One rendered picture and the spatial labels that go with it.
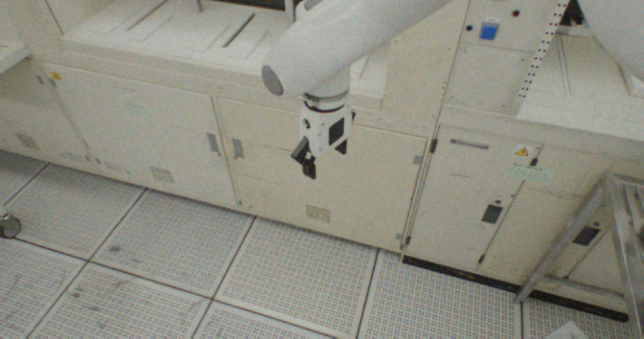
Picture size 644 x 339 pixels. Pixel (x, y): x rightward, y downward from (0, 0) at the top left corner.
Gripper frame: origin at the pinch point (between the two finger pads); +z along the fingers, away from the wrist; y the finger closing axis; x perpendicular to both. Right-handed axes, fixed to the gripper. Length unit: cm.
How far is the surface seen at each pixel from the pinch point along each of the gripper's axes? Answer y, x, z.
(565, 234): 64, -45, 51
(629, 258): 41, -56, 25
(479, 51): 52, -6, -4
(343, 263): 31, 18, 101
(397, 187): 45, 6, 52
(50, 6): -4, 121, 5
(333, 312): 12, 6, 101
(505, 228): 62, -29, 61
